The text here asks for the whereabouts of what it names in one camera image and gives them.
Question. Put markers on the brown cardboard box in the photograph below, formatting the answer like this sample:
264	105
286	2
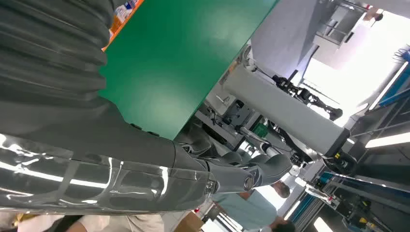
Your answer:
189	224

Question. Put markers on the small brown knob object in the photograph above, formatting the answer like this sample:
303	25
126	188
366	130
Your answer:
373	12

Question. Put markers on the white shelf cabinet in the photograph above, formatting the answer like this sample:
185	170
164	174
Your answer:
339	25

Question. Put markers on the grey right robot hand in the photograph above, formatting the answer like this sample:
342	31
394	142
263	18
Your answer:
96	160

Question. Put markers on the grey machine base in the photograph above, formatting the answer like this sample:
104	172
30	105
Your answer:
230	112

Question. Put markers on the person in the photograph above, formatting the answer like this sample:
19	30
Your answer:
144	224
246	208

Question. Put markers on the blue framed rack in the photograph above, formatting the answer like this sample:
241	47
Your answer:
395	83

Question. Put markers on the blue framed conveyor machine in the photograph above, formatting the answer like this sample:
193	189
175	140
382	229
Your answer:
352	198

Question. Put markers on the pale grey cylindrical column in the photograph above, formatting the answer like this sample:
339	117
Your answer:
282	109

